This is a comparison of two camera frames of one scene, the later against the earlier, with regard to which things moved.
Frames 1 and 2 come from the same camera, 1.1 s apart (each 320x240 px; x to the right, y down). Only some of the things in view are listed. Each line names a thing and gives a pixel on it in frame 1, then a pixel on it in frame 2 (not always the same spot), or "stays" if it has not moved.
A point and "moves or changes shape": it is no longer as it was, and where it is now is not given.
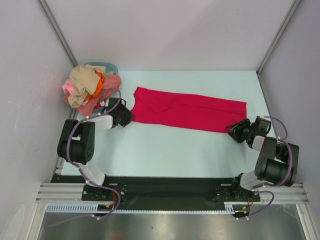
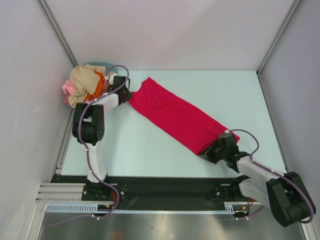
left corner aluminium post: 57,32 stays
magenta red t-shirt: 182,110 moves or changes shape
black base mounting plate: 135,193 stays
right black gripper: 237,127 → 207,154
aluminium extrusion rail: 70,193 stays
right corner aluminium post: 293,8 stays
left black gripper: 128,116 → 128,96
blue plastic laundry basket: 109,68 stays
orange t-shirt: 99,88 stays
